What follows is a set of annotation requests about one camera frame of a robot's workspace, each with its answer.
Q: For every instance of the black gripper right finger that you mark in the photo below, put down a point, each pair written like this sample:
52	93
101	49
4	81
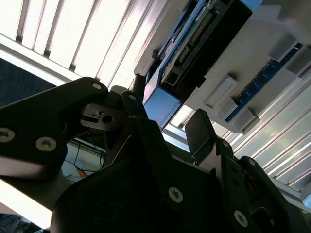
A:
201	131

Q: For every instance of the hard disk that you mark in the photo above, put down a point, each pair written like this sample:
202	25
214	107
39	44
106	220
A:
160	104

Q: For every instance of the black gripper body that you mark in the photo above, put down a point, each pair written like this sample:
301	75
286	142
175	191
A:
126	199

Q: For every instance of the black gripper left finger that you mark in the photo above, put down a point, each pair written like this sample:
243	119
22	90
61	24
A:
36	121

